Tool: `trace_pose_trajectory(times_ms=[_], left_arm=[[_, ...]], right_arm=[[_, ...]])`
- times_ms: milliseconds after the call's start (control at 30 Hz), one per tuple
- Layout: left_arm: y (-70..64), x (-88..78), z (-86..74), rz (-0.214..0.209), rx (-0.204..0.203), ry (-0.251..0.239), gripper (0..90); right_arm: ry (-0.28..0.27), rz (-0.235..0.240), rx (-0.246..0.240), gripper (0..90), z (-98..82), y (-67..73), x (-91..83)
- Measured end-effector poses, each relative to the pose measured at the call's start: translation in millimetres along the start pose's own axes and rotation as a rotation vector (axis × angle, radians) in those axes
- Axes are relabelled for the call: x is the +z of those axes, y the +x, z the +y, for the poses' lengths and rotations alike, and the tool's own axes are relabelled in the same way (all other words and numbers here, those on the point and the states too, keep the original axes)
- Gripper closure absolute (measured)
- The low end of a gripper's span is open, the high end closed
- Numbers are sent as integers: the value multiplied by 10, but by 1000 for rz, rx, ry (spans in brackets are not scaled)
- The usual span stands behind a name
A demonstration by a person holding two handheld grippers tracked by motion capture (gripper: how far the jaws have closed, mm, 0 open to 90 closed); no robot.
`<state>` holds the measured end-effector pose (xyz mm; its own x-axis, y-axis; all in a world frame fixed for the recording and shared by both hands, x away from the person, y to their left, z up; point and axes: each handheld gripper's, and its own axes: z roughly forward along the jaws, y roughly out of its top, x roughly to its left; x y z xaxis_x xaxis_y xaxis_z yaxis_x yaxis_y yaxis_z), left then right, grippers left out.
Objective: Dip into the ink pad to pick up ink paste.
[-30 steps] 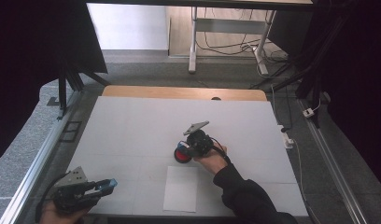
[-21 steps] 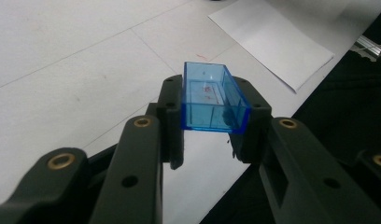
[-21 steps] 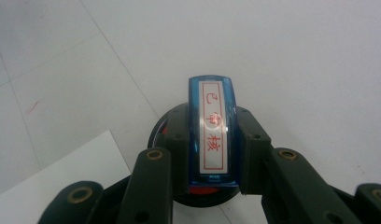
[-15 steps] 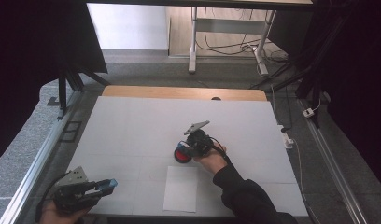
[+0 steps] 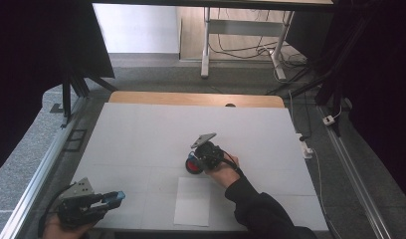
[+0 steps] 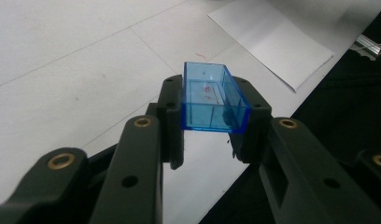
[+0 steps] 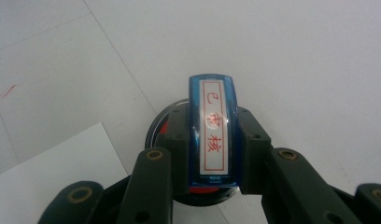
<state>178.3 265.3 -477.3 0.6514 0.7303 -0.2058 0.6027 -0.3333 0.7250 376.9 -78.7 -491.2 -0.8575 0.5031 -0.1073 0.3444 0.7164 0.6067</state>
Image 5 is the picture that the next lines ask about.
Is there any white paper sheet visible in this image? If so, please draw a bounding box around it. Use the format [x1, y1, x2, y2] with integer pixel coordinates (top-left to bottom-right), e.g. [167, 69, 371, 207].
[173, 176, 213, 228]

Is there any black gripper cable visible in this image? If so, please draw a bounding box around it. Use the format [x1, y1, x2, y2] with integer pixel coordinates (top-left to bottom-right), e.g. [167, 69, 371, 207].
[37, 182, 78, 238]
[220, 149, 246, 177]

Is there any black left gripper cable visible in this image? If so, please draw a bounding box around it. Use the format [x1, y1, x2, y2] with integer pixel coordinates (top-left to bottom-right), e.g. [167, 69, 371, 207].
[37, 182, 78, 238]

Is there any black curtain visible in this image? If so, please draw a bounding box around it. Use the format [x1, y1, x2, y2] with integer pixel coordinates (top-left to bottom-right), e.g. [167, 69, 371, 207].
[284, 0, 406, 207]
[0, 0, 116, 177]

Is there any person's left hand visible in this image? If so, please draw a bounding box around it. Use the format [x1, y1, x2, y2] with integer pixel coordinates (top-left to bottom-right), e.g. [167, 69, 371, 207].
[41, 213, 95, 239]

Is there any person's right hand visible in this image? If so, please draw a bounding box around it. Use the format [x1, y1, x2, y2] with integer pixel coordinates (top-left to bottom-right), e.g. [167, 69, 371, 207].
[204, 153, 241, 189]

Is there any aluminium rail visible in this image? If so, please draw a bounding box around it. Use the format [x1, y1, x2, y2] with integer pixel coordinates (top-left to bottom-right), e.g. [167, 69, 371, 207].
[315, 103, 395, 239]
[0, 95, 90, 239]

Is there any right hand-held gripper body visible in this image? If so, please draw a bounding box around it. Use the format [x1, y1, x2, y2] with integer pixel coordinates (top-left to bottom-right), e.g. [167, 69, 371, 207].
[190, 132, 226, 171]

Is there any round red ink pad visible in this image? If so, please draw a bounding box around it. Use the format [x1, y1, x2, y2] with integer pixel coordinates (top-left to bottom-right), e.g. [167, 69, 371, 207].
[185, 155, 206, 175]

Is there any white cable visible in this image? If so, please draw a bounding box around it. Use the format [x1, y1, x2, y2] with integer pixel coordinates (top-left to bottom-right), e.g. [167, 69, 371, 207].
[310, 148, 342, 239]

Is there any black metal stand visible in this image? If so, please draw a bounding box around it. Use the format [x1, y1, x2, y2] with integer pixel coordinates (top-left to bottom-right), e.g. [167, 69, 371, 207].
[50, 69, 119, 129]
[265, 19, 353, 137]

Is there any white table cover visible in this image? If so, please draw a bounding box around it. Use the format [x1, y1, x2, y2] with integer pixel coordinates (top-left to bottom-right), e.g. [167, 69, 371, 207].
[70, 102, 330, 233]

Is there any white metal stand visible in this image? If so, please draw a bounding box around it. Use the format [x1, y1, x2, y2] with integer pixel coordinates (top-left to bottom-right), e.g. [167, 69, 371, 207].
[207, 8, 309, 69]

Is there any blue transparent stamp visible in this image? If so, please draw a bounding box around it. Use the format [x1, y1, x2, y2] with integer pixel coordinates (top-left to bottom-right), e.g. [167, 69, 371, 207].
[102, 190, 126, 210]

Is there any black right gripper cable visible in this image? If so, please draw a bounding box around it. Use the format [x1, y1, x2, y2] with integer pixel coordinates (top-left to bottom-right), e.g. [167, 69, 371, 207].
[220, 149, 246, 177]

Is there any wooden table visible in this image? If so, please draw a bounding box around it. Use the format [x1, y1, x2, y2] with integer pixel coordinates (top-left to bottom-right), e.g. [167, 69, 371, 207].
[108, 91, 286, 110]

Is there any white-legged desk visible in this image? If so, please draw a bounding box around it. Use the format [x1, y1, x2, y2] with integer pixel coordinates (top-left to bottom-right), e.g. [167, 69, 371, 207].
[91, 0, 334, 82]

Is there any white power strip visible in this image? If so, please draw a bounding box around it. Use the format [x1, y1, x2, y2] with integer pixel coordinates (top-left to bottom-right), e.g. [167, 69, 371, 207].
[296, 132, 314, 160]

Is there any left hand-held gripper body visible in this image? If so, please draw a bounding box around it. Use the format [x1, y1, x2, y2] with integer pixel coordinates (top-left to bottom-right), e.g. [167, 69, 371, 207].
[56, 177, 107, 229]

